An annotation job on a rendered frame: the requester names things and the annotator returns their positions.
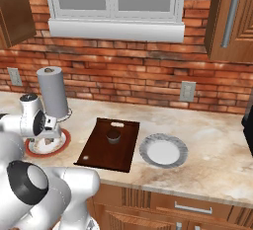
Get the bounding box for long silver cupboard handle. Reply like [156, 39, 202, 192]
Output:
[220, 0, 243, 49]

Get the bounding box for dark brown wooden tray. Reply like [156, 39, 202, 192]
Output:
[73, 116, 141, 174]

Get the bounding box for wooden drawer front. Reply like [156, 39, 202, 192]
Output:
[149, 191, 233, 222]
[92, 183, 151, 209]

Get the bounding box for grey rimmed white plate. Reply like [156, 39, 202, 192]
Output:
[138, 132, 190, 170]

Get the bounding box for wooden base cupboard door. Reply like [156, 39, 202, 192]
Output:
[182, 215, 253, 230]
[93, 203, 181, 230]

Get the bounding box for brown wooden wall cupboard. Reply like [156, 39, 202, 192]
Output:
[0, 0, 38, 50]

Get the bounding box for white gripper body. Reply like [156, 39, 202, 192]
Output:
[24, 128, 64, 144]

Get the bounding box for black appliance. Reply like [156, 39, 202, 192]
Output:
[240, 88, 253, 158]

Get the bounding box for white framed window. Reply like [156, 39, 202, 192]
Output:
[42, 0, 188, 43]

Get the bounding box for wooden cupboard door with handle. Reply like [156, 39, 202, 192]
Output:
[204, 0, 253, 65]

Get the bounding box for grey wall socket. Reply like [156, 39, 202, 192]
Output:
[6, 66, 24, 88]
[179, 80, 198, 104]

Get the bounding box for red rimmed white plate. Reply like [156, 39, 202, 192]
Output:
[24, 127, 72, 159]

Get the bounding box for silver drawer handle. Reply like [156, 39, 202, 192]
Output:
[173, 200, 213, 216]

